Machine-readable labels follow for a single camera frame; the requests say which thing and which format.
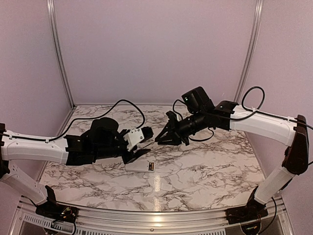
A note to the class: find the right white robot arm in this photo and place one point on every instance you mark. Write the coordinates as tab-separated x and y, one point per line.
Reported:
228	115

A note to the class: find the white battery cover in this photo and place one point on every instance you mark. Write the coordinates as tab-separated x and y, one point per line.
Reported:
166	187

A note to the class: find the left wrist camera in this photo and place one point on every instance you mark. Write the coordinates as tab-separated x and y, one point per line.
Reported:
136	136

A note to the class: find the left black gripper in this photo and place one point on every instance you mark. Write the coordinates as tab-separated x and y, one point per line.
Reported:
133	155

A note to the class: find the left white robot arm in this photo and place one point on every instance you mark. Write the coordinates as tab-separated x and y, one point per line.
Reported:
101	141

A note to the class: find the white remote control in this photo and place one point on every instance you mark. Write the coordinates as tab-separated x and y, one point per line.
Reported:
138	166

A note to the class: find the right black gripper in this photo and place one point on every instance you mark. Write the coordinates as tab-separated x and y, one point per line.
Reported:
171	127

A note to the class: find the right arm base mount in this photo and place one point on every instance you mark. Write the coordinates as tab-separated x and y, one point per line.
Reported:
245	213

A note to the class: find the right aluminium frame post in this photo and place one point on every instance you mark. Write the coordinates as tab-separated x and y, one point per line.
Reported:
250	49

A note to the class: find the front aluminium rail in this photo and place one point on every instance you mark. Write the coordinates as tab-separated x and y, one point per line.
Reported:
92	221

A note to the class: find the left aluminium frame post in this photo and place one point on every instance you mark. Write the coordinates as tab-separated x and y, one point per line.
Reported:
58	51

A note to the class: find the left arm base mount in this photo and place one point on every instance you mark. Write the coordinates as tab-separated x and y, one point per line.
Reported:
58	212

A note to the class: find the aluminium frame post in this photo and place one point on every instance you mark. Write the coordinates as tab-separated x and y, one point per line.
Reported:
58	51
250	49

